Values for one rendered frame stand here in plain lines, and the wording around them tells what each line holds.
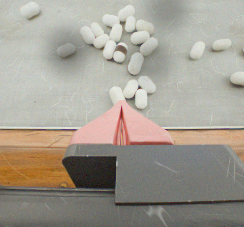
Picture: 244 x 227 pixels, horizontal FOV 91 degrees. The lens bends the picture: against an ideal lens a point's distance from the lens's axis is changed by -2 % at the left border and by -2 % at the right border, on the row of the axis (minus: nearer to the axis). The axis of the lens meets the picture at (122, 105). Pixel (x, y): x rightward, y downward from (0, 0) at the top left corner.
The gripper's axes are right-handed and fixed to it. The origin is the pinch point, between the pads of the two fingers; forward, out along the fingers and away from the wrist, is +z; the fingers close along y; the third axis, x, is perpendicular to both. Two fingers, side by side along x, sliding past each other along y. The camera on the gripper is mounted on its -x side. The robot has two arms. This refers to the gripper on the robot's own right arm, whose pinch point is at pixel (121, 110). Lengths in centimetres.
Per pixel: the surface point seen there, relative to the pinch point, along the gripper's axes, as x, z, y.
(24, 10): -8.9, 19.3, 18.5
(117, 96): 2.1, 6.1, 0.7
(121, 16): -7.7, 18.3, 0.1
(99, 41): -4.0, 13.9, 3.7
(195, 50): -3.0, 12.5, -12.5
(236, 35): -5.0, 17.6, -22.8
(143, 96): 2.3, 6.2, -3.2
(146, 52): -2.6, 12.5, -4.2
